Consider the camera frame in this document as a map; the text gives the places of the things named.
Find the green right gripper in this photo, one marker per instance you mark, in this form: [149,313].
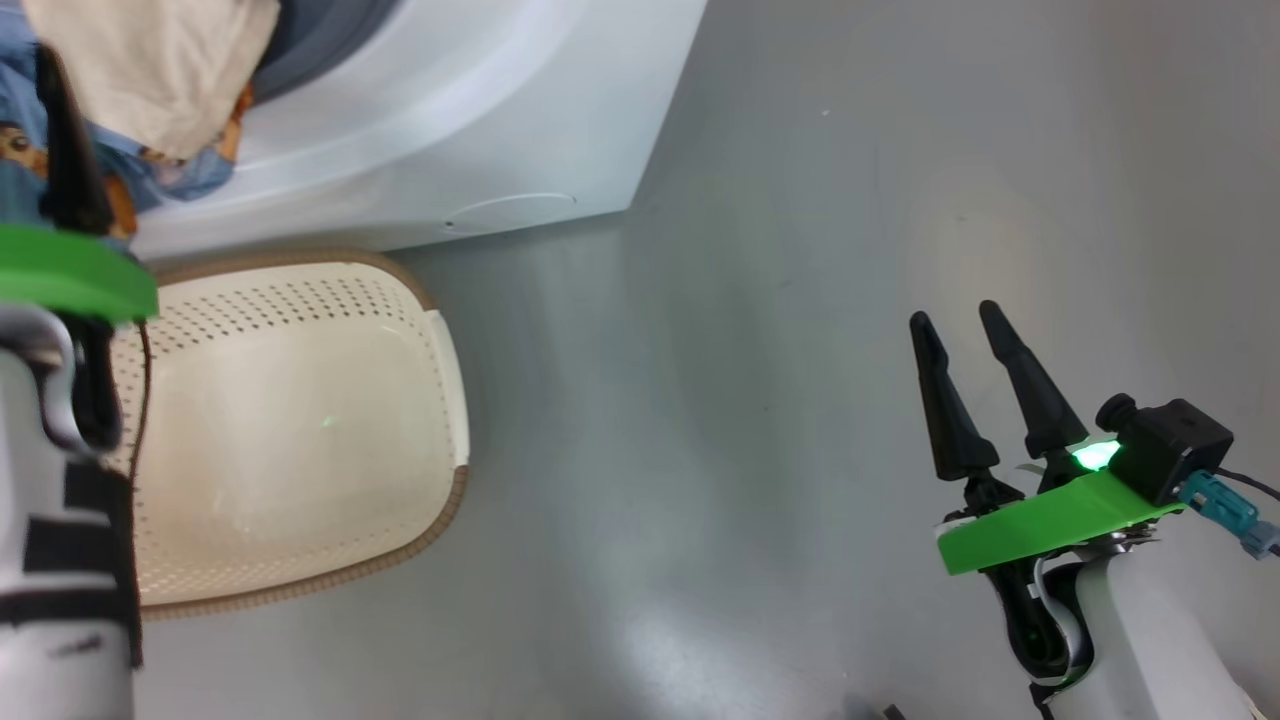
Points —
[1040,525]

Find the round white filter cover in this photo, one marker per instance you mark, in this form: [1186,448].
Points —
[510,212]

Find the white front-load washing machine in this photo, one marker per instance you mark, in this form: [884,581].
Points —
[450,120]

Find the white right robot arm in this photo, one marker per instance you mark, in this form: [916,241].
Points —
[1160,640]

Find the cream perforated laundry basket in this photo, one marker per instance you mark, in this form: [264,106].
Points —
[300,430]

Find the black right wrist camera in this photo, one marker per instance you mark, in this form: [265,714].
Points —
[1175,445]

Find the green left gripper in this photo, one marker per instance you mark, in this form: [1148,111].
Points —
[70,270]

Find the grey rubber door gasket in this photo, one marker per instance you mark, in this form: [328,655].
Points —
[320,40]

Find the teal right camera connector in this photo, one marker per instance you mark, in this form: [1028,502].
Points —
[1215,500]

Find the cream dog print garment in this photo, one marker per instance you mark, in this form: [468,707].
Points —
[160,70]

